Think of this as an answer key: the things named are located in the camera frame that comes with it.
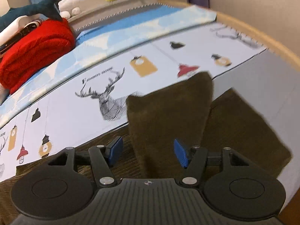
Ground red knitted blanket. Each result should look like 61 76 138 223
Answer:
0 19 76 95

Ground blue patterned blanket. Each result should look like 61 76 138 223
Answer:
0 5 217 128

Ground dark teal shark plush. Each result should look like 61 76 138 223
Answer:
0 0 68 32

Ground grey stitched-edge bed sheet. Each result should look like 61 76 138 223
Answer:
70 1 300 193

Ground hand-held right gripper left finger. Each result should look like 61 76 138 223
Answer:
48 136 124 188

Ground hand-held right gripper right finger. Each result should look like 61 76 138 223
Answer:
173 138 252 188

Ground brown corduroy pants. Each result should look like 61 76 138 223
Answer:
0 71 292 216

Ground wooden bed frame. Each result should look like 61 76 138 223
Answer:
157 0 300 67

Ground white plush toy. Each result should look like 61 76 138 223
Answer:
57 0 81 19

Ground white printed deer blanket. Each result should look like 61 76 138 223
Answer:
0 23 269 183

